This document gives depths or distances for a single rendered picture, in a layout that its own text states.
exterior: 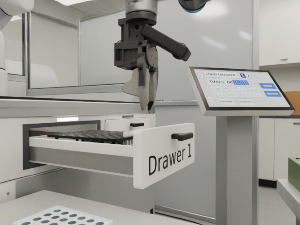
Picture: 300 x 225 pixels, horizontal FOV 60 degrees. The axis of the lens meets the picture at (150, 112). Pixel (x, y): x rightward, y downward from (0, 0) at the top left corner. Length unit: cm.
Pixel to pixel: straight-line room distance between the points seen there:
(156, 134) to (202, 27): 195
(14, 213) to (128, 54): 40
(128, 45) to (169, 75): 189
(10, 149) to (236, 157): 113
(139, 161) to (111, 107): 50
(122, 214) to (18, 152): 31
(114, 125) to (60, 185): 28
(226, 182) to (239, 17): 136
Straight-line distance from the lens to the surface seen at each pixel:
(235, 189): 153
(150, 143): 51
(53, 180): 79
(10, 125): 69
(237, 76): 154
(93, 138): 62
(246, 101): 141
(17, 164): 71
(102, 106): 91
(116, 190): 103
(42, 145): 69
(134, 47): 58
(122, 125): 98
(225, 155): 147
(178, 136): 56
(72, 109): 82
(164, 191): 260
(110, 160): 54
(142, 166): 49
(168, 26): 257
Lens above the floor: 97
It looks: 1 degrees down
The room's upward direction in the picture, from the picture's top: straight up
